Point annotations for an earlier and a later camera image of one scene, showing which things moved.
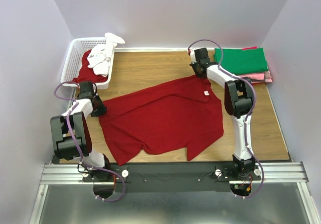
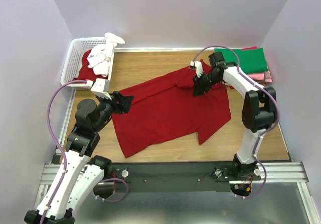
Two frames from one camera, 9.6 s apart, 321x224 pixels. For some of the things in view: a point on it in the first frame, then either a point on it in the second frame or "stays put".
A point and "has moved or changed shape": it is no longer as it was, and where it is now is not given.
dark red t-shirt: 180,114 has moved or changed shape
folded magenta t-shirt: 253,47 stays put
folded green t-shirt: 238,61 stays put
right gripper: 196,74 -> 199,88
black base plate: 170,177 stays put
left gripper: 103,108 -> 124,105
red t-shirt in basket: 86,74 stays put
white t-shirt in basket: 100,56 stays put
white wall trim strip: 154,49 stays put
